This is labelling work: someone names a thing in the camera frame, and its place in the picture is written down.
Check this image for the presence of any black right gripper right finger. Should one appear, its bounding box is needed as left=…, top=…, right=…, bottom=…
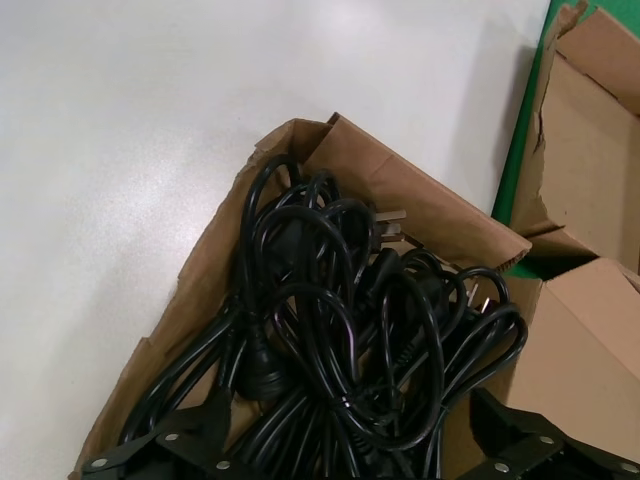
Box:
left=448, top=387, right=640, bottom=480

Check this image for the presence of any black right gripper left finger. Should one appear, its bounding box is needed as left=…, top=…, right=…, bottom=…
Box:
left=81, top=394, right=262, bottom=480

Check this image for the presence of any black power cord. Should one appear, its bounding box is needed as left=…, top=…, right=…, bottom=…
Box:
left=119, top=279, right=291, bottom=446
left=238, top=153, right=447, bottom=480
left=382, top=249, right=530, bottom=451
left=299, top=169, right=409, bottom=301

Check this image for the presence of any open brown cardboard box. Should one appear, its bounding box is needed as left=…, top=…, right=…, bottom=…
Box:
left=67, top=112, right=640, bottom=480
left=509, top=0, right=640, bottom=275

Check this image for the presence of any green table cloth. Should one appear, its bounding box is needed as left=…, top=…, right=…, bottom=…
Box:
left=492, top=0, right=564, bottom=281

